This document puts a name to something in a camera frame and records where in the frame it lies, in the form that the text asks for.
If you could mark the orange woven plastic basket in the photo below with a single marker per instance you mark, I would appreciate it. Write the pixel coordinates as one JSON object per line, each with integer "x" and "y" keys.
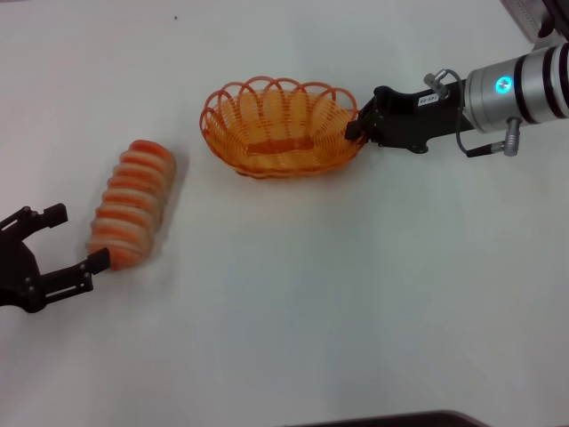
{"x": 284, "y": 129}

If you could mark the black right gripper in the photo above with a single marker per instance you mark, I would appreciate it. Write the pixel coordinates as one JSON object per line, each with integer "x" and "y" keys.
{"x": 413, "y": 120}

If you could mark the dark brown robot base edge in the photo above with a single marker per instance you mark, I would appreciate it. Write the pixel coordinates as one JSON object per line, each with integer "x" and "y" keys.
{"x": 400, "y": 420}

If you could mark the orange striped bread loaf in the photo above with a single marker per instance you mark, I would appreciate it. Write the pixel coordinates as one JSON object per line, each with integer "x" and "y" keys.
{"x": 129, "y": 204}

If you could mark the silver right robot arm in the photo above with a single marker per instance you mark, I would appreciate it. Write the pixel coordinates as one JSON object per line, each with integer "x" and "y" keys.
{"x": 524, "y": 89}

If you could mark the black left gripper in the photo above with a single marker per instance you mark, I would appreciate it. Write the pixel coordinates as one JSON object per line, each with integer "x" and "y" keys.
{"x": 15, "y": 271}

